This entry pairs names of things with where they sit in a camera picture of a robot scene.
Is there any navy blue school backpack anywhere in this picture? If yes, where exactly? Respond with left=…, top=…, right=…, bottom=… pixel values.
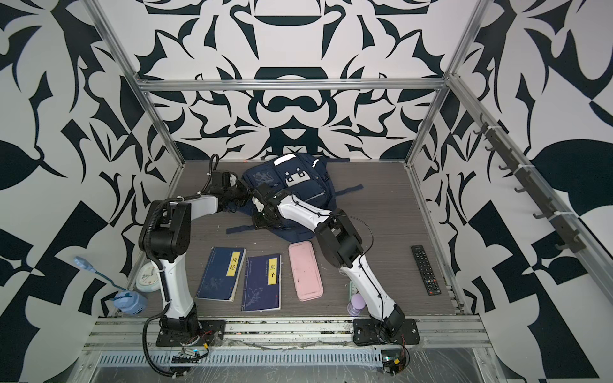
left=226, top=153, right=364, bottom=244

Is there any blue book yellow label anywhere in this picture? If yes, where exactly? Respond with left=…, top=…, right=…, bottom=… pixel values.
left=196, top=247, right=247, bottom=302
left=241, top=254, right=282, bottom=313

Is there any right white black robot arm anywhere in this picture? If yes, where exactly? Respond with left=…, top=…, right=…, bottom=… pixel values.
left=252, top=184, right=405, bottom=343

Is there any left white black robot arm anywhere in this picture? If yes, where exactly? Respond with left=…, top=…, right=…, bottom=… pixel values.
left=138, top=171, right=249, bottom=338

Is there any pink pencil case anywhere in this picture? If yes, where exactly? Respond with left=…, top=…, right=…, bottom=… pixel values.
left=288, top=241, right=323, bottom=302

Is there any round mint alarm clock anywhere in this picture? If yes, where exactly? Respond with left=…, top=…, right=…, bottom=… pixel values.
left=136, top=262, right=161, bottom=293

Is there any purple cylindrical container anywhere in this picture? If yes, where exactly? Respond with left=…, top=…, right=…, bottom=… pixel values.
left=347, top=293, right=367, bottom=317

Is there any black remote control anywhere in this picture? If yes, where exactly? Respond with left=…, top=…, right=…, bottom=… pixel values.
left=411, top=245, right=442, bottom=296

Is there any small green circuit board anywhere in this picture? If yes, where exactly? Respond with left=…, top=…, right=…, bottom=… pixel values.
left=382, top=348, right=411, bottom=376

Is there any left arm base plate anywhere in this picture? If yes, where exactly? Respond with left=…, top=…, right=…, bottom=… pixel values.
left=156, top=319, right=226, bottom=347

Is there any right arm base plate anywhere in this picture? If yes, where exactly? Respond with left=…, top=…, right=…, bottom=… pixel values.
left=352, top=319, right=421, bottom=346

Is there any aluminium frame rail base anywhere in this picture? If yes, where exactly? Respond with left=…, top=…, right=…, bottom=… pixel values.
left=68, top=315, right=507, bottom=382

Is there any left black corrugated cable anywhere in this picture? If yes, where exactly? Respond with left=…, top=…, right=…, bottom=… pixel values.
left=140, top=305, right=202, bottom=378

